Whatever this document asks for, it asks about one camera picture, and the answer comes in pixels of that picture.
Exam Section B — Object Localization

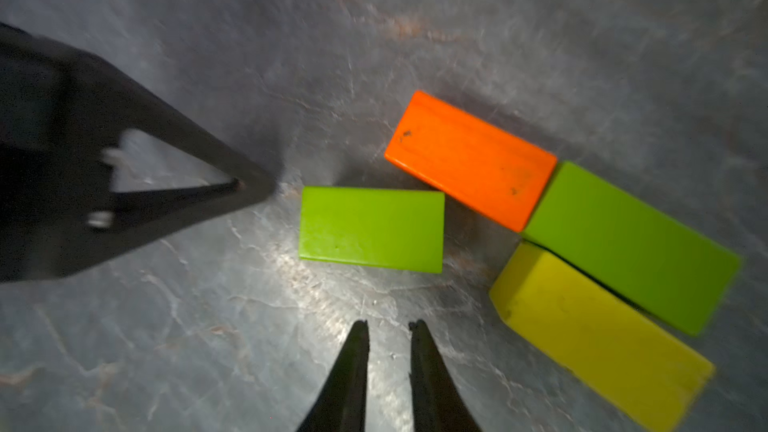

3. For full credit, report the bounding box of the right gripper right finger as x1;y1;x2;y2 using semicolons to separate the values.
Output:
409;319;480;432

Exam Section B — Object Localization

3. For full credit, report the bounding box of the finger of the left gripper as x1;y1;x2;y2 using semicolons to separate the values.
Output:
1;24;275;283

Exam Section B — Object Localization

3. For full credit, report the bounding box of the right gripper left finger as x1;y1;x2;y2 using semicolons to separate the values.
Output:
298;320;370;431

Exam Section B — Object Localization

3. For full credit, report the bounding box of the green block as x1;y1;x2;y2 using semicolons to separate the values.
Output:
522;161;742;336
298;186;445;274

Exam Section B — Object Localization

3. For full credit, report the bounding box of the orange block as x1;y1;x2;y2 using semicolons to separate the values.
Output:
385;91;557;232

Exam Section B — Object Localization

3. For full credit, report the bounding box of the yellow block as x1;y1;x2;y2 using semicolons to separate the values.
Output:
489;242;715;431

